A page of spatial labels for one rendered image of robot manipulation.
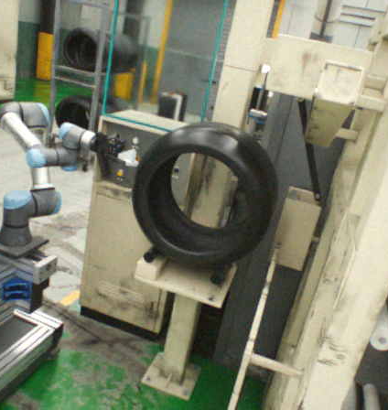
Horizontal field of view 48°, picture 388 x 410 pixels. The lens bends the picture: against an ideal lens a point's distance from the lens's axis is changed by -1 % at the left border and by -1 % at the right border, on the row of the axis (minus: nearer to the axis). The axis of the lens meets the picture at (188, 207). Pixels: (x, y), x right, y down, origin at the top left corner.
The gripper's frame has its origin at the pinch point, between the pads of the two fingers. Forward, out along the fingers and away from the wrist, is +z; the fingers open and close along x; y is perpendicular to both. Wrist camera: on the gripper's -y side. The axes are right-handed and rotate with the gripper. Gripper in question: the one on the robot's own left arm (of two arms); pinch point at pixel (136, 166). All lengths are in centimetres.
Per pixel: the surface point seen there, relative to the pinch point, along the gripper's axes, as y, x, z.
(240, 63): 49, 25, 22
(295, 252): -15, 18, 72
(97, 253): -78, 50, -26
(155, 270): -33.5, -12.0, 23.3
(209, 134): 24.3, -9.1, 25.9
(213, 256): -17.6, -11.6, 43.0
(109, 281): -92, 50, -14
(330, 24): 77, 77, 48
